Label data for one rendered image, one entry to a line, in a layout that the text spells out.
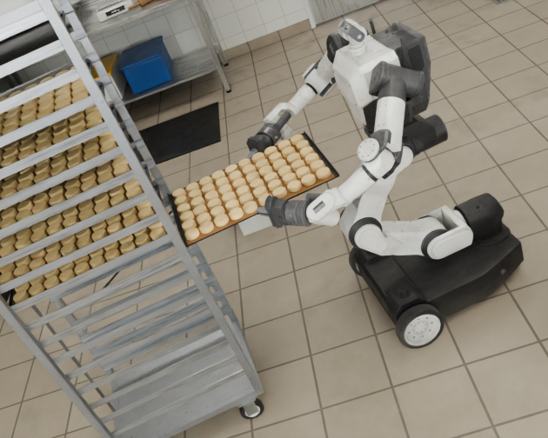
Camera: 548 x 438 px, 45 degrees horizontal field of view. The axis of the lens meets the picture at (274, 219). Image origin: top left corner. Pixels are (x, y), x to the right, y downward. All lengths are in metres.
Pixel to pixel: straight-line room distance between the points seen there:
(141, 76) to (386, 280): 3.42
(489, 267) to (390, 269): 0.41
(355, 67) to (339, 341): 1.26
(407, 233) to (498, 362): 0.62
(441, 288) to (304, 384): 0.71
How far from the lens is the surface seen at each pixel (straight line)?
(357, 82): 2.32
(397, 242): 2.75
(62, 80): 2.02
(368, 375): 2.82
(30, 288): 2.42
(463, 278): 2.86
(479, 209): 2.90
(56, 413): 3.48
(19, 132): 2.08
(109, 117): 2.03
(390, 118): 2.12
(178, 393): 2.92
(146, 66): 5.71
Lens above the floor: 2.13
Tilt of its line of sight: 34 degrees down
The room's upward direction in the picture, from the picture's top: 23 degrees counter-clockwise
